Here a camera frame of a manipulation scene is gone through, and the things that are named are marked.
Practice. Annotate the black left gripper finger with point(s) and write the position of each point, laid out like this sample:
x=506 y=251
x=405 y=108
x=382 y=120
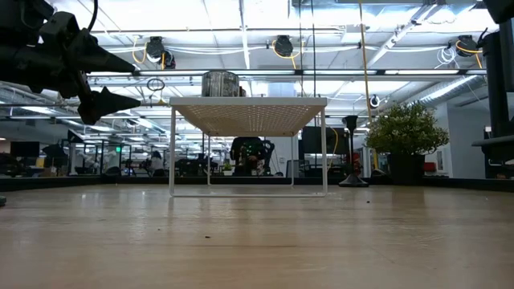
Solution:
x=104 y=106
x=104 y=60

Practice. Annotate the black cups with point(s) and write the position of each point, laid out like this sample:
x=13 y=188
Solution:
x=353 y=180

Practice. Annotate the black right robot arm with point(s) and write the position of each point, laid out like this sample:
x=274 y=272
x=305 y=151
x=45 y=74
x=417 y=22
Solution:
x=502 y=80

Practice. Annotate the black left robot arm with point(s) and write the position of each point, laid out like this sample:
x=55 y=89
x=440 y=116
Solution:
x=20 y=60

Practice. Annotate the person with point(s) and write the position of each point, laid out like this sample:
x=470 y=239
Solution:
x=156 y=164

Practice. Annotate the white perforated shelf riser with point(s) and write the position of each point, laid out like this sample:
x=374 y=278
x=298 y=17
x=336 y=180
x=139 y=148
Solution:
x=249 y=102

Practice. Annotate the black background robot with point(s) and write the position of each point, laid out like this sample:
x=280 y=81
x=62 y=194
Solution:
x=249 y=156

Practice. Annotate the green potted plant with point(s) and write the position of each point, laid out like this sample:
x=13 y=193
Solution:
x=405 y=128

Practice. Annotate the black wall screen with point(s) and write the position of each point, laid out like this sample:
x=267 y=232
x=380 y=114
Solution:
x=321 y=140

